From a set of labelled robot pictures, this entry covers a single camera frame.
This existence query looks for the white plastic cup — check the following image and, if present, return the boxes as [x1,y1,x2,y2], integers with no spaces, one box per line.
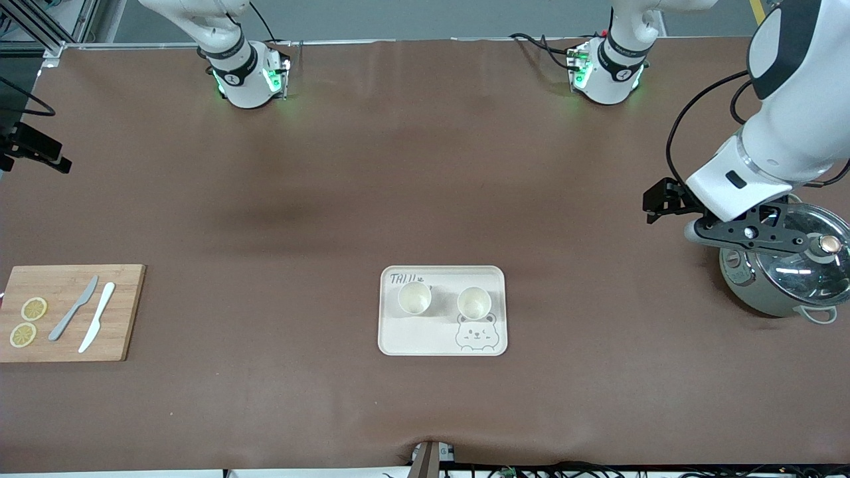
[457,285,493,319]
[397,281,433,316]

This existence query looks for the glass pot lid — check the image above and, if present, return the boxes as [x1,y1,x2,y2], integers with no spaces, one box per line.
[757,202,850,306]

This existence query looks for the black right base cable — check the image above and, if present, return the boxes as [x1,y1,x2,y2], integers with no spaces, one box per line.
[249,0,276,42]

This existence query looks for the white plastic knife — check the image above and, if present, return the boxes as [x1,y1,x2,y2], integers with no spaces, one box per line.
[78,282,116,354]

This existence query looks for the aluminium frame profile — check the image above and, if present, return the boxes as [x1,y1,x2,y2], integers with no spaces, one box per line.
[0,0,100,60]

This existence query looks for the cream bear print tray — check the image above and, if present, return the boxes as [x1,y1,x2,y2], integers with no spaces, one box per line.
[379,266,509,357]

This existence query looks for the black left base cables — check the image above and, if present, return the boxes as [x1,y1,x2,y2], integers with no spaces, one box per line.
[509,32,578,74]

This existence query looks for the grey plastic knife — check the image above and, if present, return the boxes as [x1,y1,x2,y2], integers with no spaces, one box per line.
[48,276,100,342]

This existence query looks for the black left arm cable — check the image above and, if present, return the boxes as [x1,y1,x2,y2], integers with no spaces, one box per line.
[666,70,754,183]

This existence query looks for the bamboo cutting board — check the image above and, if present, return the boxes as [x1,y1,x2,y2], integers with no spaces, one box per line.
[0,264,147,363]

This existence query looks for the brown table mat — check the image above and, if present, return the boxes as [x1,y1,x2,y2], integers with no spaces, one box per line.
[0,37,850,473]

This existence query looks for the grey-green cooking pot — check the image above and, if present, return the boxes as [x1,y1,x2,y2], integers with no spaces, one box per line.
[719,242,839,325]

